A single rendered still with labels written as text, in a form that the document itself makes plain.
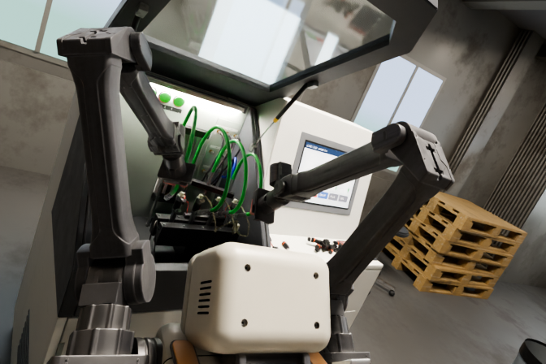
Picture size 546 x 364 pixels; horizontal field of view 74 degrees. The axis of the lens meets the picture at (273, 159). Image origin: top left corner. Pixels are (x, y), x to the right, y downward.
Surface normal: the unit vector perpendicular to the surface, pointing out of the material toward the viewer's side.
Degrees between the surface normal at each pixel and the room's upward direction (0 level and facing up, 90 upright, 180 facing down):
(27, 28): 90
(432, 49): 90
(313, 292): 48
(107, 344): 37
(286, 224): 76
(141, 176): 90
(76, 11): 90
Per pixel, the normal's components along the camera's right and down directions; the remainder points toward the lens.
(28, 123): 0.37, 0.37
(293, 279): 0.53, -0.33
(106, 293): 0.01, -0.55
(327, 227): 0.58, 0.18
